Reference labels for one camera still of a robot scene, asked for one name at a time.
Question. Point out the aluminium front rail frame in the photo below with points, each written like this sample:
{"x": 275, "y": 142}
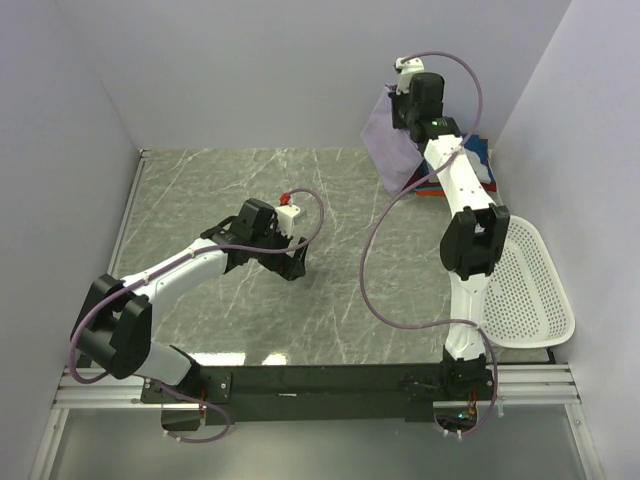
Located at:
{"x": 517, "y": 384}

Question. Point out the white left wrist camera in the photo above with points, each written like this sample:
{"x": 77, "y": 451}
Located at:
{"x": 288, "y": 215}

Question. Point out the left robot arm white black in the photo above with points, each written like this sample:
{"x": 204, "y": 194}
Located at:
{"x": 114, "y": 327}

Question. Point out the red folded t shirt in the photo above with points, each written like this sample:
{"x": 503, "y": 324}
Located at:
{"x": 478, "y": 154}

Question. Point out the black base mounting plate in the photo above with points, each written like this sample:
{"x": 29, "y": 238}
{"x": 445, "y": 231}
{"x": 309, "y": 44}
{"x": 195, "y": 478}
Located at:
{"x": 342, "y": 392}

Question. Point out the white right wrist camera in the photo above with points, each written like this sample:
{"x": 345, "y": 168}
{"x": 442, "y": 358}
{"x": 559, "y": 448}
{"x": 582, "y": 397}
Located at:
{"x": 405, "y": 70}

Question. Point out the white perforated plastic basket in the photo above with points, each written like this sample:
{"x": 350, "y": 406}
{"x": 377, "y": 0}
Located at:
{"x": 525, "y": 305}

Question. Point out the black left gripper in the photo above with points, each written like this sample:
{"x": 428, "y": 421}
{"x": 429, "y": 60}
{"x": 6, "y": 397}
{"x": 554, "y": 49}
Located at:
{"x": 290, "y": 267}

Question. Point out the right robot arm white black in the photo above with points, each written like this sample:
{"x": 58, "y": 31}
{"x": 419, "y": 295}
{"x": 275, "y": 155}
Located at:
{"x": 473, "y": 242}

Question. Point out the purple t shirt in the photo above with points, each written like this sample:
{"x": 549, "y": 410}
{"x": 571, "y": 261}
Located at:
{"x": 395, "y": 156}

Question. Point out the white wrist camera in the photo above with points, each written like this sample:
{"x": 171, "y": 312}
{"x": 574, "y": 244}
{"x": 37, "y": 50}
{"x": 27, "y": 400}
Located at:
{"x": 288, "y": 215}
{"x": 405, "y": 70}

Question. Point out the orange folded t shirt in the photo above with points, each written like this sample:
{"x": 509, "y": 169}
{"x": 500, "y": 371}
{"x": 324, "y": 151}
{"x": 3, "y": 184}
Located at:
{"x": 429, "y": 193}

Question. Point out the blue printed folded t shirt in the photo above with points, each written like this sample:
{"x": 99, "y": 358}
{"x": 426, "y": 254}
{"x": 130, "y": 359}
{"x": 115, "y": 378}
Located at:
{"x": 422, "y": 170}

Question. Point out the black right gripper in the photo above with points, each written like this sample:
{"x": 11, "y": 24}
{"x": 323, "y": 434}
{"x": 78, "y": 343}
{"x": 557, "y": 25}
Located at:
{"x": 396, "y": 99}

